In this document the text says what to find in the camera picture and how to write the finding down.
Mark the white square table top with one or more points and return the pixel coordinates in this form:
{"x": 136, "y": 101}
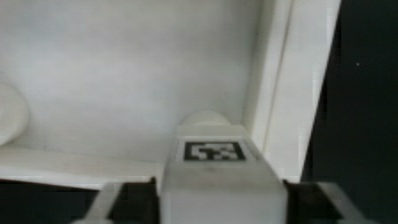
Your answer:
{"x": 124, "y": 63}

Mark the white table leg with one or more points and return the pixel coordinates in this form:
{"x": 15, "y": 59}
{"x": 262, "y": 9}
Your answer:
{"x": 221, "y": 188}

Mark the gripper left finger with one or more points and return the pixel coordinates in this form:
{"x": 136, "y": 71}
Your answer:
{"x": 110, "y": 209}

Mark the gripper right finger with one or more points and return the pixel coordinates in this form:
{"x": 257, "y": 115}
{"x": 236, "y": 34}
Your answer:
{"x": 353, "y": 216}

